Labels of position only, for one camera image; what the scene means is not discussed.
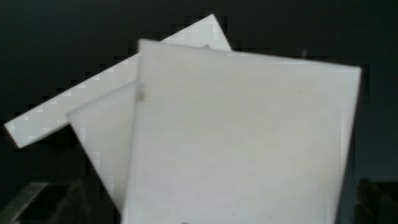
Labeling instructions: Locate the white cabinet body box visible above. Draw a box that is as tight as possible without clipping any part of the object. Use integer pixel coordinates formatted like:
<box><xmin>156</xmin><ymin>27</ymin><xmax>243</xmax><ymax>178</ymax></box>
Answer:
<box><xmin>67</xmin><ymin>83</ymin><xmax>134</xmax><ymax>210</ymax></box>

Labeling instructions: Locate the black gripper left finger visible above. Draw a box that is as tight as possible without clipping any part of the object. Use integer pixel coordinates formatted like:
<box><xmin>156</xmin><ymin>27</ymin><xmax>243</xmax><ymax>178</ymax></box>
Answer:
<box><xmin>0</xmin><ymin>181</ymin><xmax>88</xmax><ymax>224</ymax></box>

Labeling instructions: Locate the white U-shaped border fence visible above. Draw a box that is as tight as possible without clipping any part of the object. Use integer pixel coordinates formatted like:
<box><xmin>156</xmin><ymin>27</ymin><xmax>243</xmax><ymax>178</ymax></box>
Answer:
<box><xmin>3</xmin><ymin>14</ymin><xmax>230</xmax><ymax>148</ymax></box>

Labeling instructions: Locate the white cabinet top block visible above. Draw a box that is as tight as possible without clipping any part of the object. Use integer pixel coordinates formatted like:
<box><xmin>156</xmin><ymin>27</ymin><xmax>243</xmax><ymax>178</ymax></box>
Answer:
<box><xmin>122</xmin><ymin>40</ymin><xmax>360</xmax><ymax>224</ymax></box>

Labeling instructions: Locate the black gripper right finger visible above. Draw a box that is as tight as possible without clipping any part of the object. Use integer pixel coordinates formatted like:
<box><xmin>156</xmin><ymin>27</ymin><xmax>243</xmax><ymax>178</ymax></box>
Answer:
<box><xmin>356</xmin><ymin>179</ymin><xmax>398</xmax><ymax>224</ymax></box>

